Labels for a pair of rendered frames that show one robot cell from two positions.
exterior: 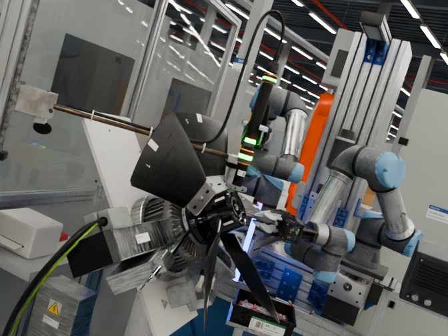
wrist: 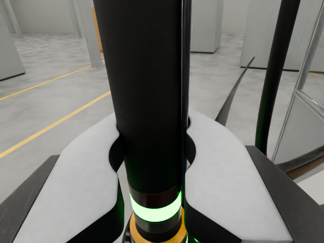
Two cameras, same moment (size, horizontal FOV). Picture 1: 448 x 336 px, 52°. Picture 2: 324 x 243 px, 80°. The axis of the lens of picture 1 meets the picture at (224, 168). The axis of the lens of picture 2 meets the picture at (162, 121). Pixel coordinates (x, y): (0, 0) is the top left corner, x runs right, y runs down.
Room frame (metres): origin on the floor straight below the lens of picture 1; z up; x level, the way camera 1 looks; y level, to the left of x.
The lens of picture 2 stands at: (1.52, -0.06, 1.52)
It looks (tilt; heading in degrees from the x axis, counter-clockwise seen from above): 31 degrees down; 170
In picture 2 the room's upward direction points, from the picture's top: 3 degrees counter-clockwise
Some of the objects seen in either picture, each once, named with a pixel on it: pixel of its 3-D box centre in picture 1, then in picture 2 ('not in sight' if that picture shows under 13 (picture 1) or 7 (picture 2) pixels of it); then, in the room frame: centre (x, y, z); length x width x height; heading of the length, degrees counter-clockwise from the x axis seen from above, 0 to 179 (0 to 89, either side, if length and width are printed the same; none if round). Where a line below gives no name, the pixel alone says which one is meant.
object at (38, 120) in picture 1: (43, 125); not in sight; (1.28, 0.52, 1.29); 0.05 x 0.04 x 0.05; 105
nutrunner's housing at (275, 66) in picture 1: (255, 125); not in sight; (1.43, -0.05, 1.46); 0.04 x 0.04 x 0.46
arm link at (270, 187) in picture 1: (268, 187); not in sight; (2.17, -0.23, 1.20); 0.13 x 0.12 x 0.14; 90
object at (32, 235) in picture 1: (24, 233); not in sight; (1.45, 0.56, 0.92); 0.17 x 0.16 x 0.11; 70
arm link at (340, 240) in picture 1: (336, 239); not in sight; (1.57, -0.44, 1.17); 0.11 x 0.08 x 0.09; 107
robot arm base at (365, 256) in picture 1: (365, 251); not in sight; (1.97, -0.69, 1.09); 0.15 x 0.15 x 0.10
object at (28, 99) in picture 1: (35, 101); not in sight; (1.27, 0.55, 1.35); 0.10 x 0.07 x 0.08; 105
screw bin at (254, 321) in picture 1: (263, 314); not in sight; (1.56, -0.28, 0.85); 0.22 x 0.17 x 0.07; 85
